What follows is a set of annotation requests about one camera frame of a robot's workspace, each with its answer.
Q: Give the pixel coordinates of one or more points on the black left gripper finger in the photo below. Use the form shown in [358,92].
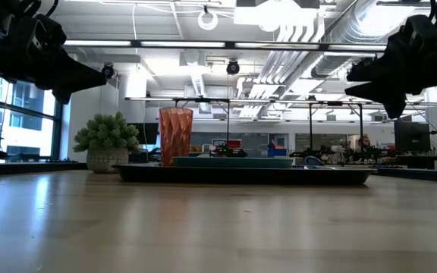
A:
[74,74]
[63,96]

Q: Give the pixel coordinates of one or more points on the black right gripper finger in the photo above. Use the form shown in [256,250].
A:
[374,70]
[389,96]

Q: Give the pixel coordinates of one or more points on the red faceted plastic cup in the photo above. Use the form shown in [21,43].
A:
[175,136]

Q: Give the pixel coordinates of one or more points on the teal round plate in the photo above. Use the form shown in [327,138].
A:
[233,162]

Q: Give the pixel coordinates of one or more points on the black background robot arm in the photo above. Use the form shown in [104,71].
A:
[228,152]

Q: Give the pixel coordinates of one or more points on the black serving tray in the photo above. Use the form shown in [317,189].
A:
[241,176]

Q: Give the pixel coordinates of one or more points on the large glass window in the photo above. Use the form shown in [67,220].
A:
[25,121]

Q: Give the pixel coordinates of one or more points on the black computer monitor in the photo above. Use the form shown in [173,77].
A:
[146,132]
[412,136]

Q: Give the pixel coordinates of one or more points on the green artificial plant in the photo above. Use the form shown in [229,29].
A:
[106,132]

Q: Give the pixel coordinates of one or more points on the grey woven plant pot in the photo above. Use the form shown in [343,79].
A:
[106,161]

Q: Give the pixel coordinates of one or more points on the dark neighbouring table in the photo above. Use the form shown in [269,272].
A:
[419,174]

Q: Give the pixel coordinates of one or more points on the blue box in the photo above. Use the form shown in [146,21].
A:
[277,152]

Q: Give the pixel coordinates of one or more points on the red box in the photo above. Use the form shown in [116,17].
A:
[234,143]

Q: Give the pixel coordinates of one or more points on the black ceiling camera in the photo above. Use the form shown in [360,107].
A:
[233,67]
[108,70]

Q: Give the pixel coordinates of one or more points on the silver ventilation duct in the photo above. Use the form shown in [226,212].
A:
[355,30]

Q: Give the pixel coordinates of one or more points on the black metal frame stand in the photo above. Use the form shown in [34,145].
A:
[201,100]
[336,103]

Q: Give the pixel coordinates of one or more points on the black overhead light rail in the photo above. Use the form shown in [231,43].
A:
[230,44]

